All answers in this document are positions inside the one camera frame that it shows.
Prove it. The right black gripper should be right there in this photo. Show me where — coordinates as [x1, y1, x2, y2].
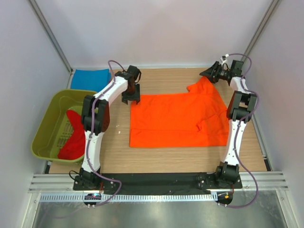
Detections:
[199, 61, 230, 84]

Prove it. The orange t shirt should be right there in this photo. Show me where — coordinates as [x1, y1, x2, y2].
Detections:
[129, 77, 229, 148]

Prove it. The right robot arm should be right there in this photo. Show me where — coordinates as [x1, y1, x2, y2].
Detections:
[200, 56, 258, 188]

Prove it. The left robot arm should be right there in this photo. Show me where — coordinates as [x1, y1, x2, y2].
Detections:
[73, 65, 142, 190]

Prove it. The blue folded t shirt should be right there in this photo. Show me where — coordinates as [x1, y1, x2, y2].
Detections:
[70, 69, 111, 92]

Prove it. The red t shirt in basket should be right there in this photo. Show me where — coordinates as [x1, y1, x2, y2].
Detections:
[58, 110, 86, 160]

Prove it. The olive green plastic basket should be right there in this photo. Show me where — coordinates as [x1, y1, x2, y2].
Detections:
[31, 89, 96, 164]

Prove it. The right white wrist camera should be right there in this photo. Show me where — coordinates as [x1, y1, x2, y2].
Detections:
[220, 54, 229, 66]

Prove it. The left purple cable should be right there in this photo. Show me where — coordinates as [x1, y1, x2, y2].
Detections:
[68, 60, 126, 209]

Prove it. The purple cable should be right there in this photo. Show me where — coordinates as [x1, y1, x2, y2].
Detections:
[223, 53, 259, 209]
[68, 60, 126, 209]

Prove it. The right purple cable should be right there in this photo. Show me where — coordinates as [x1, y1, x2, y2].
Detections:
[223, 53, 259, 209]

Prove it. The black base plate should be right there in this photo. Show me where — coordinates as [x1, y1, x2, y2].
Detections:
[73, 172, 242, 196]

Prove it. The right aluminium corner post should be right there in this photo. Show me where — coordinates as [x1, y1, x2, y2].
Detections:
[244, 0, 282, 56]

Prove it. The aluminium corner post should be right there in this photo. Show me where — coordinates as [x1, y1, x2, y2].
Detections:
[244, 0, 282, 56]
[28, 0, 73, 74]

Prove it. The aluminium frame rail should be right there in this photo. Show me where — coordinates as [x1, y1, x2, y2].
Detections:
[28, 171, 288, 193]

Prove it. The left aluminium corner post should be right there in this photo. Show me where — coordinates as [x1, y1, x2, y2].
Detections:
[28, 0, 73, 74]

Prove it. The white slotted cable duct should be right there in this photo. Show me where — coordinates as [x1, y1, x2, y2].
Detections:
[39, 192, 218, 203]

